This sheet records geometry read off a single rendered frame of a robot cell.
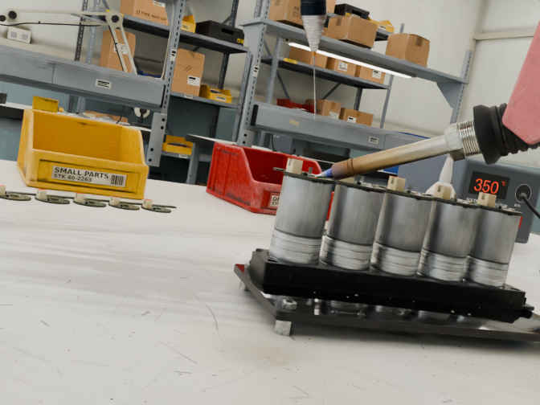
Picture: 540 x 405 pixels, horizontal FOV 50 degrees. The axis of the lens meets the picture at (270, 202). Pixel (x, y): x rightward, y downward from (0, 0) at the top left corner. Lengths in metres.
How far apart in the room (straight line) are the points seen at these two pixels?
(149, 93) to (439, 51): 4.28
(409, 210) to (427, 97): 6.04
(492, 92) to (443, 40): 0.72
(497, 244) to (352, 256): 0.08
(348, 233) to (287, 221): 0.03
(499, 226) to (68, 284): 0.21
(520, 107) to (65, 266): 0.21
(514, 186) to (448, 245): 0.44
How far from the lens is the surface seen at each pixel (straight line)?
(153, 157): 2.65
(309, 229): 0.27
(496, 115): 0.25
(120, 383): 0.18
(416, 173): 0.79
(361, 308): 0.26
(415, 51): 3.42
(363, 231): 0.28
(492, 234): 0.33
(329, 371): 0.22
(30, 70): 2.51
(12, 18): 2.93
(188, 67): 4.48
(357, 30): 3.16
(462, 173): 0.71
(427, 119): 6.35
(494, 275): 0.33
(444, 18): 6.46
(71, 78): 2.53
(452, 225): 0.31
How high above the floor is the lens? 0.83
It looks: 6 degrees down
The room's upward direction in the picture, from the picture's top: 11 degrees clockwise
